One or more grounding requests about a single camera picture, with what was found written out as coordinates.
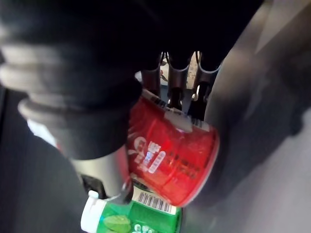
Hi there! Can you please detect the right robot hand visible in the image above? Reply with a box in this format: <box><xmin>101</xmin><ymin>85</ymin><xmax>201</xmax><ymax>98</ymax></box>
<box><xmin>0</xmin><ymin>0</ymin><xmax>264</xmax><ymax>205</ymax></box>

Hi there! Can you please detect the red gum bottle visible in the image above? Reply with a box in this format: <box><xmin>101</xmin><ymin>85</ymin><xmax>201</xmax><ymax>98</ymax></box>
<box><xmin>126</xmin><ymin>88</ymin><xmax>221</xmax><ymax>208</ymax></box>

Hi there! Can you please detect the green gum bottle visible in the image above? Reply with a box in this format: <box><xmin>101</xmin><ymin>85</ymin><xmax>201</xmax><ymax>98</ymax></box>
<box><xmin>81</xmin><ymin>178</ymin><xmax>183</xmax><ymax>233</ymax></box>

